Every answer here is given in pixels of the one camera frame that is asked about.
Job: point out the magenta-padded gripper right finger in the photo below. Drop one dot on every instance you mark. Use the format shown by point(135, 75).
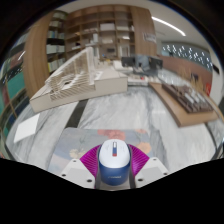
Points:
point(150, 170)

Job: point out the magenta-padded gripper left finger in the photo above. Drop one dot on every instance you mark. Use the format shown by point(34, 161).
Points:
point(78, 170)

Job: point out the white and blue computer mouse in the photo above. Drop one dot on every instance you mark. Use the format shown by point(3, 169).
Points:
point(114, 163)

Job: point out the grey printed mouse pad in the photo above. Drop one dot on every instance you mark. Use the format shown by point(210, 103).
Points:
point(83, 140)

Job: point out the brown model on wooden board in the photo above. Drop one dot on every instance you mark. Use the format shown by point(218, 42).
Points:
point(180, 113)

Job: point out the white paper sheet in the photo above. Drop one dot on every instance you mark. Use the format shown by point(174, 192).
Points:
point(26, 128)

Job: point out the white slatted architectural model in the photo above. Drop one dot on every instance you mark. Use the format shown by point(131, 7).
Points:
point(106, 85)

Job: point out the white base model with blocks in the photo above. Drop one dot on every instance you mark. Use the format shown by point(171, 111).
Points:
point(141, 80)

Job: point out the red sign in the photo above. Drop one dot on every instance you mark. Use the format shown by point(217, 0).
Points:
point(208, 90)

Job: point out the dark grey building model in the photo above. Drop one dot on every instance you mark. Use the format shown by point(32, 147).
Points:
point(141, 62)

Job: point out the dark curved bookshelf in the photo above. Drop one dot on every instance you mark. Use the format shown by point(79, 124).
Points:
point(15, 83)

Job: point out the wooden shelf unit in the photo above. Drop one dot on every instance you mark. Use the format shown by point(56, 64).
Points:
point(35, 60)

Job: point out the group of small ceiling lights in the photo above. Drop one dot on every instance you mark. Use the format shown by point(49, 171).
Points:
point(186, 55)

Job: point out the long ceiling light strip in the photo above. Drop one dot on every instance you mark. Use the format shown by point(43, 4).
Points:
point(168, 26)

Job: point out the white wall poster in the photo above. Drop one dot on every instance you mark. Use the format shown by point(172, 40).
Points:
point(149, 37)

